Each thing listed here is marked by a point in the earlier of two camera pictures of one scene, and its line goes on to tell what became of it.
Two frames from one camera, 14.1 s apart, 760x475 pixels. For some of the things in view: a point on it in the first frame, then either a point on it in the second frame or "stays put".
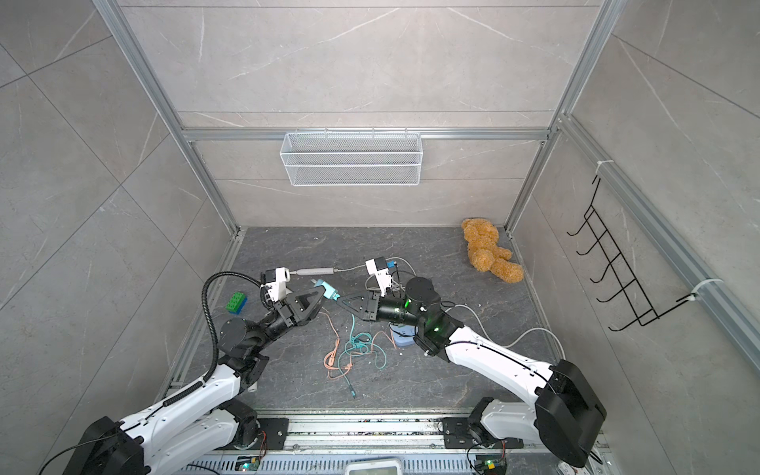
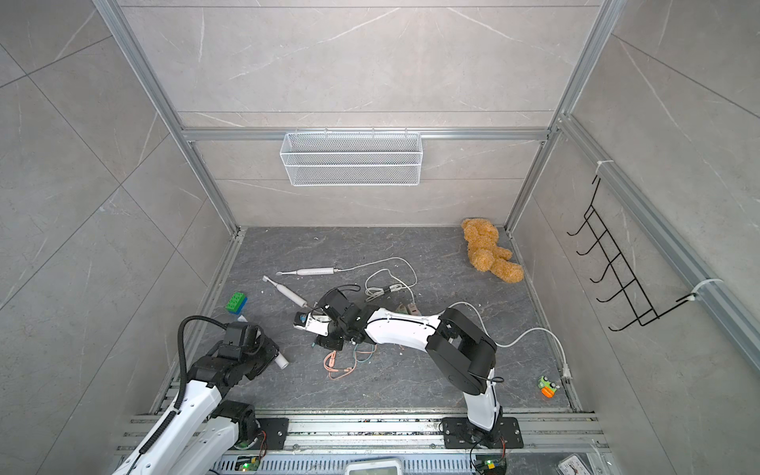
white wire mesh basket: [352, 158] stays put
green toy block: [237, 303] stays put
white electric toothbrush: [314, 271] stays put
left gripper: [295, 312] → [272, 348]
